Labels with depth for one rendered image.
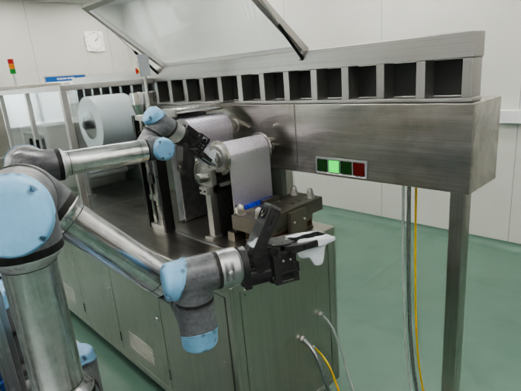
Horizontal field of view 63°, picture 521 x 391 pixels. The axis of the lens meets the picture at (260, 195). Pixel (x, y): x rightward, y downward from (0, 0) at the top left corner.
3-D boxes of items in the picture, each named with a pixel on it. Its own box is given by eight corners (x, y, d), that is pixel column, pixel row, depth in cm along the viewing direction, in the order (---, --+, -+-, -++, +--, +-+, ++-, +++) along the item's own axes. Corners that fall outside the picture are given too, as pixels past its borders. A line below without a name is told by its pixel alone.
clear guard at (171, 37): (88, 8, 219) (88, 8, 219) (163, 65, 254) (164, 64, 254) (219, -41, 146) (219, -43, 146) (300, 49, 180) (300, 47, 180)
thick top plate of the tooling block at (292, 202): (232, 228, 178) (231, 215, 177) (295, 203, 205) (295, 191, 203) (259, 237, 167) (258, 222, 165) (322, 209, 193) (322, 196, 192)
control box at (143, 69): (135, 76, 213) (132, 55, 210) (149, 75, 215) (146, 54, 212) (136, 76, 206) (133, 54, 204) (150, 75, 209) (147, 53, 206)
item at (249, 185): (234, 213, 183) (229, 171, 178) (272, 199, 199) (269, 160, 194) (235, 213, 183) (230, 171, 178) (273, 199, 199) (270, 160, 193)
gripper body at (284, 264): (288, 269, 95) (236, 282, 91) (283, 232, 94) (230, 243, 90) (303, 279, 88) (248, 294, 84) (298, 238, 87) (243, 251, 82)
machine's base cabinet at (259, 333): (37, 292, 350) (12, 192, 327) (112, 264, 393) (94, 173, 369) (248, 480, 174) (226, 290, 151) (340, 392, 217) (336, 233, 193)
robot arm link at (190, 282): (162, 295, 86) (156, 256, 84) (215, 282, 90) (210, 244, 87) (169, 314, 79) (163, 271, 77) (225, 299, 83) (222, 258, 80)
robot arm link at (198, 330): (209, 322, 95) (204, 277, 92) (225, 350, 85) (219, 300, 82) (174, 332, 93) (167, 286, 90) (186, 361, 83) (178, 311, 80)
